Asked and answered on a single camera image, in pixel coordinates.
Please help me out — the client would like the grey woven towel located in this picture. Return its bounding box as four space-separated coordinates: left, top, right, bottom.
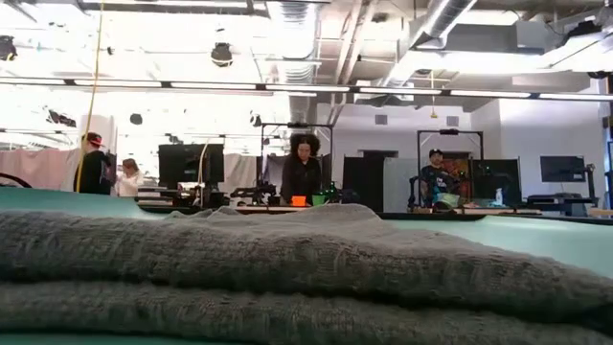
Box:
0 202 613 345

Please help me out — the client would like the person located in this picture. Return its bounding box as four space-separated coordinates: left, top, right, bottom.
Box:
73 131 119 196
279 132 324 206
114 157 145 197
408 148 465 213

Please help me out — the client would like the black door panel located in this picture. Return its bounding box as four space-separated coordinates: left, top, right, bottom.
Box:
342 149 399 213

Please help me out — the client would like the grey partition panel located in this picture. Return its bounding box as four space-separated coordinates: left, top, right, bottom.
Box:
382 157 420 213

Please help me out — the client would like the wide black monitor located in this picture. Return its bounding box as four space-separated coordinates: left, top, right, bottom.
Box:
157 143 225 191

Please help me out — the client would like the black ceiling lamp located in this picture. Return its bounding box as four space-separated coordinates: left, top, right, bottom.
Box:
0 34 19 62
210 41 235 68

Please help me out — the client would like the tall black monitor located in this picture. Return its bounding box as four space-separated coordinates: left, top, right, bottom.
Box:
470 158 523 208

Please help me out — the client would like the green table mat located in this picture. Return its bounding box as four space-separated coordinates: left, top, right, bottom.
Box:
0 185 613 345

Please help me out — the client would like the pink curtain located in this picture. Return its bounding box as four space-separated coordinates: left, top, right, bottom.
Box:
0 147 81 192

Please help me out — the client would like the ribbed metal ceiling duct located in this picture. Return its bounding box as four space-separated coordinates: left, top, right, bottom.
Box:
265 0 321 125

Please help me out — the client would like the smooth metal ceiling duct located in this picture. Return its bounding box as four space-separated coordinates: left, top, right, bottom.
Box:
377 0 480 90

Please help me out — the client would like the yellow cable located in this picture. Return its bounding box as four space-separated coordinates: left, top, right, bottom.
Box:
74 0 105 194

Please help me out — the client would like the small wall-side black monitor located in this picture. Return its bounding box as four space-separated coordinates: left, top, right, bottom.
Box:
539 155 587 184

